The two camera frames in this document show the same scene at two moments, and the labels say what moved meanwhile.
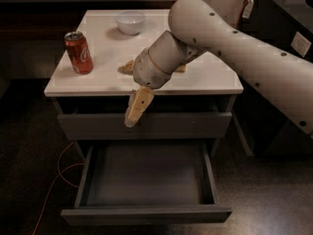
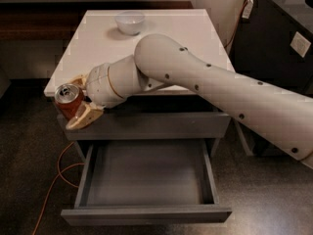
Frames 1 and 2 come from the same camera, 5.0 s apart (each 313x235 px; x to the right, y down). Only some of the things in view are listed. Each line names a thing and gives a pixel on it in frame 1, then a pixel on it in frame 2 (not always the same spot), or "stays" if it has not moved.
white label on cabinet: [300, 44] stays
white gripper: [146, 70] → [99, 84]
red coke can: [79, 53] → [68, 97]
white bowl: [130, 22] stays
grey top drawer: [150, 126] stays
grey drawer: [147, 183] stays
